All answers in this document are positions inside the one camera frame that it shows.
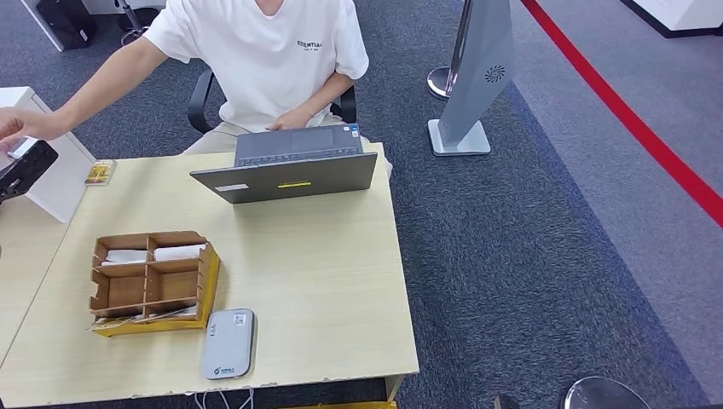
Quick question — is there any person's left hand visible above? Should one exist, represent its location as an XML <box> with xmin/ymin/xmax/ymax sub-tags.
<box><xmin>265</xmin><ymin>106</ymin><xmax>315</xmax><ymax>132</ymax></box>

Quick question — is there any person's right hand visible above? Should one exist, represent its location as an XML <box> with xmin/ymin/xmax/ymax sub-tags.
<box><xmin>0</xmin><ymin>107</ymin><xmax>38</xmax><ymax>153</ymax></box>

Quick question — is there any person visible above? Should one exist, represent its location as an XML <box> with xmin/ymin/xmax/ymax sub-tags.
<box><xmin>0</xmin><ymin>0</ymin><xmax>371</xmax><ymax>156</ymax></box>

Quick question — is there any white card stack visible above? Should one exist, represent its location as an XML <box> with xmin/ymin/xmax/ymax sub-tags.
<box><xmin>153</xmin><ymin>244</ymin><xmax>208</xmax><ymax>262</ymax></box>
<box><xmin>101</xmin><ymin>249</ymin><xmax>149</xmax><ymax>267</ymax></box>

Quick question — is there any room key card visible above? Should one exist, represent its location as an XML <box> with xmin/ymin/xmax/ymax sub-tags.
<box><xmin>90</xmin><ymin>304</ymin><xmax>199</xmax><ymax>331</ymax></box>

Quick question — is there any grey card reader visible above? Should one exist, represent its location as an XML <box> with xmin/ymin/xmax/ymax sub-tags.
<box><xmin>201</xmin><ymin>308</ymin><xmax>258</xmax><ymax>381</ymax></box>

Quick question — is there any white cabinet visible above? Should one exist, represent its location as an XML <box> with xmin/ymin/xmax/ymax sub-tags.
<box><xmin>0</xmin><ymin>86</ymin><xmax>97</xmax><ymax>224</ymax></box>

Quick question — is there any grey laptop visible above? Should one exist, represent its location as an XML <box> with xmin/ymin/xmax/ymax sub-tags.
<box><xmin>189</xmin><ymin>123</ymin><xmax>379</xmax><ymax>205</ymax></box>

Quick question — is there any black office chair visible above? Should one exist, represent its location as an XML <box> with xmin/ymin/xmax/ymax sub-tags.
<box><xmin>187</xmin><ymin>68</ymin><xmax>358</xmax><ymax>135</ymax></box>

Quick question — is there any yellow patterned packet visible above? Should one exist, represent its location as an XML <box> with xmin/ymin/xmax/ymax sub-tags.
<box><xmin>84</xmin><ymin>159</ymin><xmax>118</xmax><ymax>187</ymax></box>

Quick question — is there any black computer tower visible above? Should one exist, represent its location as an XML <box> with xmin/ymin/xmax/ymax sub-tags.
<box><xmin>34</xmin><ymin>0</ymin><xmax>98</xmax><ymax>51</ymax></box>

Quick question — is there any light wood side desk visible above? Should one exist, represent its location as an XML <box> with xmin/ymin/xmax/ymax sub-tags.
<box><xmin>0</xmin><ymin>186</ymin><xmax>74</xmax><ymax>368</ymax></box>

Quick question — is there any white desk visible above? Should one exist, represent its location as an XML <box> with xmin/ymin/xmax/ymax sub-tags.
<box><xmin>20</xmin><ymin>0</ymin><xmax>168</xmax><ymax>53</ymax></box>

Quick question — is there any chrome stool base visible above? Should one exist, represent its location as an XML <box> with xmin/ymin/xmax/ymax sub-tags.
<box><xmin>115</xmin><ymin>0</ymin><xmax>151</xmax><ymax>46</ymax></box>

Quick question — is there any yellow organizer base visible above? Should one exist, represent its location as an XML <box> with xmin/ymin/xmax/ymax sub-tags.
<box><xmin>91</xmin><ymin>245</ymin><xmax>222</xmax><ymax>338</ymax></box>

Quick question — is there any grey kiosk stand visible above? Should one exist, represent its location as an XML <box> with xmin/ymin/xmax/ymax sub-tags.
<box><xmin>427</xmin><ymin>0</ymin><xmax>516</xmax><ymax>158</ymax></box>

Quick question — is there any red floor tape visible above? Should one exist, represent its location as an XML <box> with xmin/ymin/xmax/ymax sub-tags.
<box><xmin>519</xmin><ymin>0</ymin><xmax>723</xmax><ymax>230</ymax></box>

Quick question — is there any white black-based counter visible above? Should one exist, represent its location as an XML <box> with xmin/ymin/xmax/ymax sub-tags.
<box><xmin>619</xmin><ymin>0</ymin><xmax>723</xmax><ymax>39</ymax></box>

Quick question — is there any chrome round base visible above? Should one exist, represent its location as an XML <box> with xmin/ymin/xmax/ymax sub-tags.
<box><xmin>562</xmin><ymin>376</ymin><xmax>651</xmax><ymax>409</ymax></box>

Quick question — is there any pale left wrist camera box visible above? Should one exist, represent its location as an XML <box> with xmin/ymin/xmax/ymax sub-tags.
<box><xmin>6</xmin><ymin>136</ymin><xmax>39</xmax><ymax>160</ymax></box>

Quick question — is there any chrome stanchion post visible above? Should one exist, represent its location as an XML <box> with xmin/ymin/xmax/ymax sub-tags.
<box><xmin>426</xmin><ymin>0</ymin><xmax>474</xmax><ymax>101</ymax></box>

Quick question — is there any white cable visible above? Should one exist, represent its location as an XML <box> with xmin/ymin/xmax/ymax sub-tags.
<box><xmin>194</xmin><ymin>388</ymin><xmax>257</xmax><ymax>409</ymax></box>

